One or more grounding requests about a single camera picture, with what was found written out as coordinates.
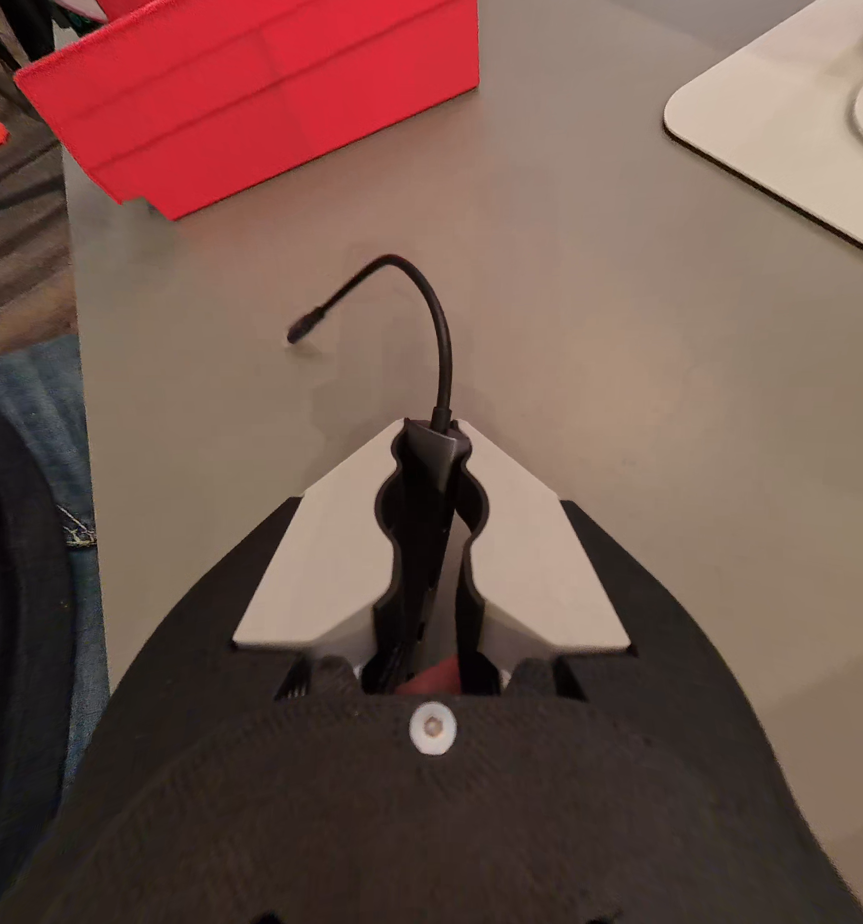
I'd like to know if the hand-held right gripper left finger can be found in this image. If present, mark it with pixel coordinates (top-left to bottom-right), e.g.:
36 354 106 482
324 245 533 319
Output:
231 420 411 672

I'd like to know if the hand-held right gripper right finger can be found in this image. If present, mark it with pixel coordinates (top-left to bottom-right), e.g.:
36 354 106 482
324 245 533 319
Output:
456 420 632 680

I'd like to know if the grey usb hub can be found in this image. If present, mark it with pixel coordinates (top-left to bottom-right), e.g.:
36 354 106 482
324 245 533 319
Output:
287 253 473 690

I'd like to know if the red plastic bin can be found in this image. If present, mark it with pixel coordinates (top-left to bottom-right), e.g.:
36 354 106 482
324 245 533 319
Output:
14 0 480 221

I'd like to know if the person's jeans leg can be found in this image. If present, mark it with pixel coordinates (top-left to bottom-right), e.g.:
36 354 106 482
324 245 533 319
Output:
0 335 111 795

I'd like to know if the white metal stand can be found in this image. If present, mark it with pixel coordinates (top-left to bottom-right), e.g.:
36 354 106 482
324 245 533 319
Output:
664 0 863 264

